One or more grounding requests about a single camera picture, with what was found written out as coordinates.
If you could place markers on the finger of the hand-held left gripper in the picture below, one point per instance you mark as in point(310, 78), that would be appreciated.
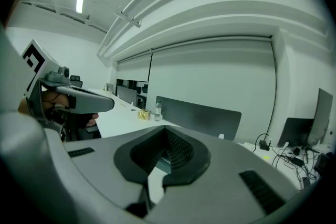
point(94, 105)

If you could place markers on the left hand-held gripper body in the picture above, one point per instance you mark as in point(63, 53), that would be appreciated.
point(36, 60)

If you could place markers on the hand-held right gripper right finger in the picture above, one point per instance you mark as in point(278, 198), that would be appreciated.
point(223, 178)

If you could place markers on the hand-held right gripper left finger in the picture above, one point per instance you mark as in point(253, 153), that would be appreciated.
point(105, 165)

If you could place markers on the person's left forearm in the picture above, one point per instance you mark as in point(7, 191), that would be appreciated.
point(23, 107)

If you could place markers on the person's left hand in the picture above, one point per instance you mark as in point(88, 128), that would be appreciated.
point(56, 101)

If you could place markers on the black chair with headrest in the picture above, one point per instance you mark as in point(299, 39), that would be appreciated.
point(76, 81)

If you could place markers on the yellow sticky note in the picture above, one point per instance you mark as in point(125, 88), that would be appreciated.
point(266, 158)

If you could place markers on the dark interior window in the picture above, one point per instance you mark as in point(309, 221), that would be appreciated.
point(143, 97)

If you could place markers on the gold foil packet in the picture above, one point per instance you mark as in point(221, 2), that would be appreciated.
point(144, 115)

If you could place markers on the black power adapter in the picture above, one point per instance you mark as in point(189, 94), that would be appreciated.
point(263, 144)

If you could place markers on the small white roller blind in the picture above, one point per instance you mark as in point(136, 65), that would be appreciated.
point(134, 68)

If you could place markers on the clear water bottle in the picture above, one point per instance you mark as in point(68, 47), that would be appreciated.
point(158, 112)

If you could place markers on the grey desk partition panel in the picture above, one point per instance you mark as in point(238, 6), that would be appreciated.
point(199, 118)

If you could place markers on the black smartphone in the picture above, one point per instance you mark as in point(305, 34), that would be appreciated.
point(305, 181)

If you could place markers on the white ceiling pipes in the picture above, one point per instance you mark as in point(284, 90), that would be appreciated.
point(128, 18)

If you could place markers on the black tablet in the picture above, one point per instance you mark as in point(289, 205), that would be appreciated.
point(323, 162)

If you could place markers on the white partition bracket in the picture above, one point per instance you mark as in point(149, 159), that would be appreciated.
point(221, 136)

